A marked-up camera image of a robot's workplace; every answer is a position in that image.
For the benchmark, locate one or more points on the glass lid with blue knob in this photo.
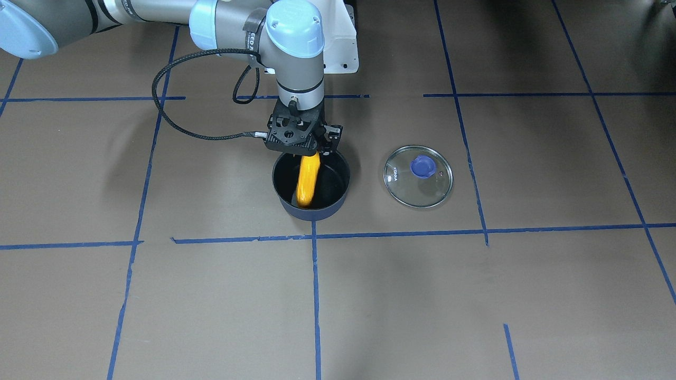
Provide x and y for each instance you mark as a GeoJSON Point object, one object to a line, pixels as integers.
{"type": "Point", "coordinates": [418, 176]}

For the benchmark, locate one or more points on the dark blue saucepan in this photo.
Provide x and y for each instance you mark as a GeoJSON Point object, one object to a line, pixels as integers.
{"type": "Point", "coordinates": [331, 187]}

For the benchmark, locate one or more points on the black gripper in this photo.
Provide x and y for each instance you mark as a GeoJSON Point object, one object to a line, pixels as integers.
{"type": "Point", "coordinates": [333, 136]}

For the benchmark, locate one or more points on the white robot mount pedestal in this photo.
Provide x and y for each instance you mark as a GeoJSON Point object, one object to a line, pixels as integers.
{"type": "Point", "coordinates": [340, 52]}

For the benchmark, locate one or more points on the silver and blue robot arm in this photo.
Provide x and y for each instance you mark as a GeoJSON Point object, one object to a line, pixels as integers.
{"type": "Point", "coordinates": [287, 37]}

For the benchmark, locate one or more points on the yellow toy corn cob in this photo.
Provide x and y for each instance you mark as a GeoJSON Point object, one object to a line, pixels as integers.
{"type": "Point", "coordinates": [307, 179]}

